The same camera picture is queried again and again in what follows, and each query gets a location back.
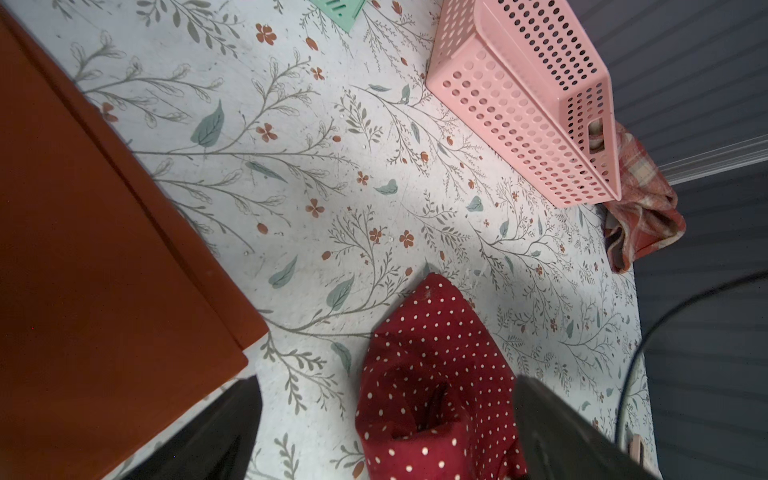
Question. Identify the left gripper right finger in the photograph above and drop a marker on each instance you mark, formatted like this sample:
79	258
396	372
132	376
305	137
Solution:
558	443

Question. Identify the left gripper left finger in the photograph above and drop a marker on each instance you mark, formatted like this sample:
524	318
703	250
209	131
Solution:
216	444

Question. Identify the red polka dot skirt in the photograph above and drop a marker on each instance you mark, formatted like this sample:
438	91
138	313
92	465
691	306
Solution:
436	394

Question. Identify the rust brown skirt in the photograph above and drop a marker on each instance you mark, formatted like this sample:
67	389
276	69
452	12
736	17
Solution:
116	319

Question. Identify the pink plastic basket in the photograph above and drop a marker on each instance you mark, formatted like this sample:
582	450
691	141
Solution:
525	77

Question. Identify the red plaid skirt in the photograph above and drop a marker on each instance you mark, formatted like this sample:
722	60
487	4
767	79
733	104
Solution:
646	219

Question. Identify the floral table mat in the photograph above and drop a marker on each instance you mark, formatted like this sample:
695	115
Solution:
327	180

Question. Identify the green file organizer box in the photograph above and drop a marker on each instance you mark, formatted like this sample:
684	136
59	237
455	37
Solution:
342	12

